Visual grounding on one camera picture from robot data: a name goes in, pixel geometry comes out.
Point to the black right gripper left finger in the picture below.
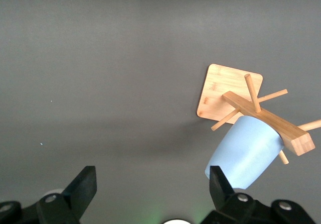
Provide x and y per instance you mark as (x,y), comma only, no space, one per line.
(80,188)

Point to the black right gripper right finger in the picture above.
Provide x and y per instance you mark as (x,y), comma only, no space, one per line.
(218,186)

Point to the light blue plastic cup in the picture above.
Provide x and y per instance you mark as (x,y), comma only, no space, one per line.
(245,153)

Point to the bamboo cup drying rack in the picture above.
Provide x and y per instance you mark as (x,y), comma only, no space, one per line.
(225,88)

